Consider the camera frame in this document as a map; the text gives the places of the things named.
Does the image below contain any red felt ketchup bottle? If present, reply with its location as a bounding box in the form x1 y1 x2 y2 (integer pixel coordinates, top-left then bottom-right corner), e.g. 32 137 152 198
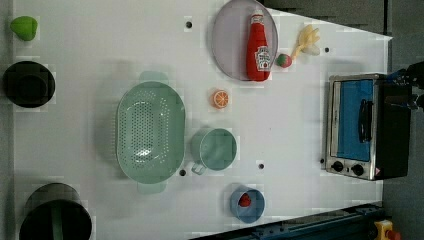
246 9 271 82

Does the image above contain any grey round plate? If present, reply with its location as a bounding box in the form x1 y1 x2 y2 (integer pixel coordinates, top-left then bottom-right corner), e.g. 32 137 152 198
211 0 278 81

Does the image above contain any orange slice toy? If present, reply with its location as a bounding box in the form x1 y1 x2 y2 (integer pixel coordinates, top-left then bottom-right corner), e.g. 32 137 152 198
210 90 229 109

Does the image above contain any green mug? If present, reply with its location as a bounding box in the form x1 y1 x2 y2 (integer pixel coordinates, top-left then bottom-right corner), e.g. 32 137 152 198
191 128 237 175

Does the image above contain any green oval colander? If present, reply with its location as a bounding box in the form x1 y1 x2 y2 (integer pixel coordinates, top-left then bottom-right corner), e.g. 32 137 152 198
115 71 186 194

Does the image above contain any small red strawberry toy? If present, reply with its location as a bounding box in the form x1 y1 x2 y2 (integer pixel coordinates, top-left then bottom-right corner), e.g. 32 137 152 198
238 193 251 207

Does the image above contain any blue cup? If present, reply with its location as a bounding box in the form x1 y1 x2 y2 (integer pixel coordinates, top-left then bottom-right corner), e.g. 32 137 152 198
230 185 265 224

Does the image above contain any peeled banana toy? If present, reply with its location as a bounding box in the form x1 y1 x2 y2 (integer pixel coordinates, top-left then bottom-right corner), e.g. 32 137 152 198
291 24 320 59

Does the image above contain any silver black toaster oven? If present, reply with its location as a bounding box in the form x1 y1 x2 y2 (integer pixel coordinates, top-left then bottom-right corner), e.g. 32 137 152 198
325 74 412 181

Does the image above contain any black cylindrical pot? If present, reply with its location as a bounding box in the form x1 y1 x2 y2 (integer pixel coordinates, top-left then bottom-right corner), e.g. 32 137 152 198
19 183 92 240

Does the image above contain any black round bowl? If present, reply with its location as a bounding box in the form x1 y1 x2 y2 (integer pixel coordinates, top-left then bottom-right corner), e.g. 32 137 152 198
2 61 56 108

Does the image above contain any yellow red clamp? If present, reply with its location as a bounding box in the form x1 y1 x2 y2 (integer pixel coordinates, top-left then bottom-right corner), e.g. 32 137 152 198
374 220 402 240

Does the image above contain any green pear toy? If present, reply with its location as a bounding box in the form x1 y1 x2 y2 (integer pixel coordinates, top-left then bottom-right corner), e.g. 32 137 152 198
10 16 38 41

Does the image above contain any blue metal rail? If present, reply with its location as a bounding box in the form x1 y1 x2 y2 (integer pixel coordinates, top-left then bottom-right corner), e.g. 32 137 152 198
191 204 385 240

